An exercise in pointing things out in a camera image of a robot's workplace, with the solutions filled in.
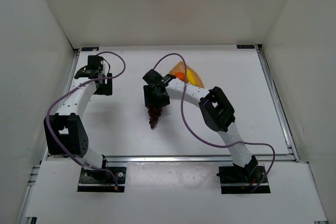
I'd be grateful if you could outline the fake purple grape bunch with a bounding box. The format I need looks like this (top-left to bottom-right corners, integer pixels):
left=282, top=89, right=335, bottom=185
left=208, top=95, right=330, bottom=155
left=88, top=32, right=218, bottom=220
left=147, top=105, right=163, bottom=130

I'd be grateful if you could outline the fake orange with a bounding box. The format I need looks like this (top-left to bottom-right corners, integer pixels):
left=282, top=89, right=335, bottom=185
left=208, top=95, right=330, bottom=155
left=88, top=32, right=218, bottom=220
left=174, top=72, right=186, bottom=82

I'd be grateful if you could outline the fake yellow lemon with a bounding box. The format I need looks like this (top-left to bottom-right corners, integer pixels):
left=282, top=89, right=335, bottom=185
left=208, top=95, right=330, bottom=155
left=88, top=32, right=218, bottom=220
left=185, top=69, right=197, bottom=86

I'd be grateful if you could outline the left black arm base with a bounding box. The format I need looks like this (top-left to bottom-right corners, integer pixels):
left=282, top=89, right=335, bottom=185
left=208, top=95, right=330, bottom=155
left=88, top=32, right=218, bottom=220
left=77, top=165, right=127, bottom=193

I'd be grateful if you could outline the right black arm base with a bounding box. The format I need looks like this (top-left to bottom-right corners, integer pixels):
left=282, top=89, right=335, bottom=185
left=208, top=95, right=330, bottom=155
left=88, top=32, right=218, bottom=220
left=216, top=165, right=271, bottom=195

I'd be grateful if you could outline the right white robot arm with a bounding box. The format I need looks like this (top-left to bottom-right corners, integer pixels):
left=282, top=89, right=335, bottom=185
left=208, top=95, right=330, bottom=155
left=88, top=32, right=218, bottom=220
left=143, top=69, right=258, bottom=182

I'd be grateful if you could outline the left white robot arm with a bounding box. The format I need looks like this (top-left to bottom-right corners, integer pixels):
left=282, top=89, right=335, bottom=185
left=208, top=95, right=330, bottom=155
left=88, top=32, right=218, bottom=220
left=44, top=79, right=112, bottom=168

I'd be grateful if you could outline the woven triangular fruit basket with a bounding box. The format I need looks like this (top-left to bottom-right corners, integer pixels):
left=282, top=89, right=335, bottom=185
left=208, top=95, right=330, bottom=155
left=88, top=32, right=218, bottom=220
left=169, top=61, right=205, bottom=88

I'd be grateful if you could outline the left blue corner label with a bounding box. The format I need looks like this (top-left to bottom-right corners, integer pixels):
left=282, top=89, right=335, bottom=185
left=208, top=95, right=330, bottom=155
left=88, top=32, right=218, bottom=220
left=81, top=47, right=99, bottom=51

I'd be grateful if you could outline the blue corner label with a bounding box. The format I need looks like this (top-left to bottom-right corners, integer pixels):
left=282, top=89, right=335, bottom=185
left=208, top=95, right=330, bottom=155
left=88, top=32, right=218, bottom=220
left=81, top=47, right=99, bottom=51
left=236, top=45, right=255, bottom=49

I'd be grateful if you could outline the right blue corner label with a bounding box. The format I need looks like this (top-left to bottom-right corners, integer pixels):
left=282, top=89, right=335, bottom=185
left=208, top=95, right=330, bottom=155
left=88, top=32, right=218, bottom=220
left=236, top=45, right=255, bottom=49

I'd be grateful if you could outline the front aluminium rail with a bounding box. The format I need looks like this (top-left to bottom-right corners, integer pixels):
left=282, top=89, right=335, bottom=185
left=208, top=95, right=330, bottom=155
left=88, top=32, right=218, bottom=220
left=106, top=155, right=232, bottom=163

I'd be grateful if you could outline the right aluminium side rail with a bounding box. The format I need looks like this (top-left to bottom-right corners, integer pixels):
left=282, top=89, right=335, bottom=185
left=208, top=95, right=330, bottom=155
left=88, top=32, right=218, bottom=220
left=256, top=44, right=303, bottom=163

